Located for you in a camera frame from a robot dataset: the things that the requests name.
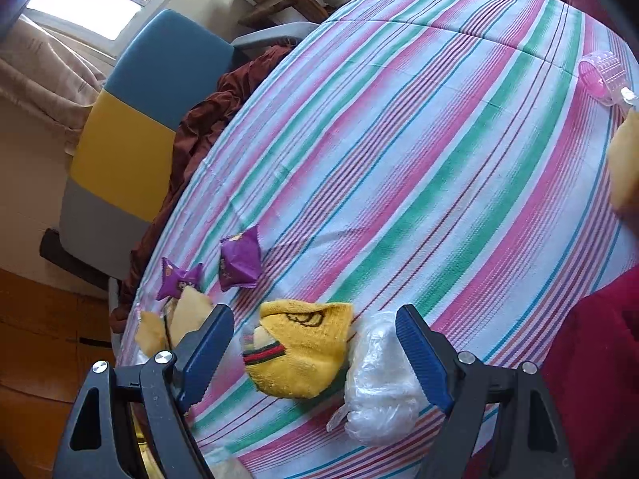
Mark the pale yellow snack packet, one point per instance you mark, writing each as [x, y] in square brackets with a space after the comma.
[150, 332]

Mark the yellow knitted sock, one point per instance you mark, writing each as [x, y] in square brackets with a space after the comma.
[304, 359]

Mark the blue yellow grey chair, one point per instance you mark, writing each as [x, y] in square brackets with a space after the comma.
[130, 159]

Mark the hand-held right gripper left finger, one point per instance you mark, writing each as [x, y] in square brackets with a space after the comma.
[204, 354]

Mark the maroon blanket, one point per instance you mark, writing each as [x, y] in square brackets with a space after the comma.
[199, 124]

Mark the purple snack packet figure print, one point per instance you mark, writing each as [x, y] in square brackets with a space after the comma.
[174, 279]

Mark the striped bed sheet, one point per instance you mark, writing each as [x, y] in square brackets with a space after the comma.
[399, 159]

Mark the pink hair roller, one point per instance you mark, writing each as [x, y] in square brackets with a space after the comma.
[601, 77]

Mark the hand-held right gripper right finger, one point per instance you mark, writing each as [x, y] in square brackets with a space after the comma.
[422, 354]

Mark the clear plastic bag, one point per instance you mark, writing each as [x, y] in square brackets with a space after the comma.
[379, 389]

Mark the plain purple snack packet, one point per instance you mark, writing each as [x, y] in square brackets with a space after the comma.
[239, 259]

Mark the yellow sponge at right edge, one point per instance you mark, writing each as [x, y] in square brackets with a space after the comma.
[626, 164]

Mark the red cloth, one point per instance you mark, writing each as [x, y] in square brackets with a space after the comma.
[594, 369]

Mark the beige curtain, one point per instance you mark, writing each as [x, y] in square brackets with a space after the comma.
[45, 75]

